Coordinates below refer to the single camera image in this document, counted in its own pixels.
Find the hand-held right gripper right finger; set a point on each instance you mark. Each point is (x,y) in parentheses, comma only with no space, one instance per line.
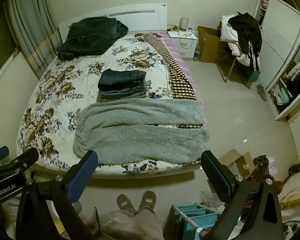
(215,175)

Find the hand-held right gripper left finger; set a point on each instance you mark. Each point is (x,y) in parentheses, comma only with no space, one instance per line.
(82,175)

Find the grey fluffy towel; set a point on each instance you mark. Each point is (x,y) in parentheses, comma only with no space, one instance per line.
(140,135)

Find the open flat cardboard box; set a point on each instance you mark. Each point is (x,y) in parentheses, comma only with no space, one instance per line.
(236,162)

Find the teal laundry basket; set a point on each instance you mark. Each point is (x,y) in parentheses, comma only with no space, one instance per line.
(190,212)

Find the grey slipper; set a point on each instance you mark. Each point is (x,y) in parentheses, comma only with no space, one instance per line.
(125,203)
(148,200)

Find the person's legs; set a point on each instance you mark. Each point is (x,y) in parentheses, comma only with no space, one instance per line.
(135,225)

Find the floral bed sheet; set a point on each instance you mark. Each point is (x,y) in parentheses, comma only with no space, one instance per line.
(65,92)

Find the dark slipper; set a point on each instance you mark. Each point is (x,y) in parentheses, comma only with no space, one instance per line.
(262,92)

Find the stack of folded jeans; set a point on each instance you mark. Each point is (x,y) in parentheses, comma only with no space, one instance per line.
(122,82)

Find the brown checkered cloth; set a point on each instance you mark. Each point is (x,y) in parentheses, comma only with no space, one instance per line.
(180,80)

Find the metal folding chair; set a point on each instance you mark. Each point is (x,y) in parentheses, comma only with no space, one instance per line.
(227,65)

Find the clear water bottle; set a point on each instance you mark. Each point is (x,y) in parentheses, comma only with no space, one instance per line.
(196,53)

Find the brown cardboard box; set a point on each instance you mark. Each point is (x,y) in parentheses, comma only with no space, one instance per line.
(210,45)

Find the pale striped curtain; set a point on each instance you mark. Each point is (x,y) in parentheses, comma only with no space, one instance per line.
(27,25)

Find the pink striped sheet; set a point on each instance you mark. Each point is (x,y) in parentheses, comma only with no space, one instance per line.
(175,50)

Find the white nightstand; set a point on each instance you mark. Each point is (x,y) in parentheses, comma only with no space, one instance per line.
(186,45)

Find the dark green jacket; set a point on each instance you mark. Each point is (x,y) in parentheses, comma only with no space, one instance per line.
(90,35)

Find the black garment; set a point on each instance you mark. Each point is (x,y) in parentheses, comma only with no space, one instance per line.
(247,32)

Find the white wardrobe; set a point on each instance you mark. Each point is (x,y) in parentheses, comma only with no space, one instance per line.
(277,42)

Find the beige jar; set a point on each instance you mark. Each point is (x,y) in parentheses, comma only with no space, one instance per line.
(184,23)

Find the white bed headboard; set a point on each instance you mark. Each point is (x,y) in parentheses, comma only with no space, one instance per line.
(140,17)

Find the window frame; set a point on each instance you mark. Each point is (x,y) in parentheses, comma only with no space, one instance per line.
(2,67)

